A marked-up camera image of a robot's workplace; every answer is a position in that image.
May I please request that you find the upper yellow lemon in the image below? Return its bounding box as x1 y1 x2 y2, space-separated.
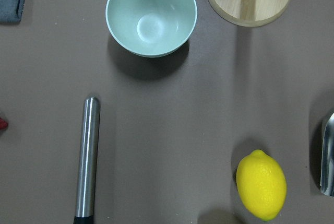
236 149 287 221

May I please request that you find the red strawberry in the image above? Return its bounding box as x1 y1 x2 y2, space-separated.
0 118 8 131

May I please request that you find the steel scoop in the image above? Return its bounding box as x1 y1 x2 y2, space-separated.
320 109 333 197

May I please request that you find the mint green bowl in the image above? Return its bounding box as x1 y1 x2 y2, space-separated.
105 0 198 58

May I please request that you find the steel muddler black tip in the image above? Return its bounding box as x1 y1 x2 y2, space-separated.
73 97 100 223

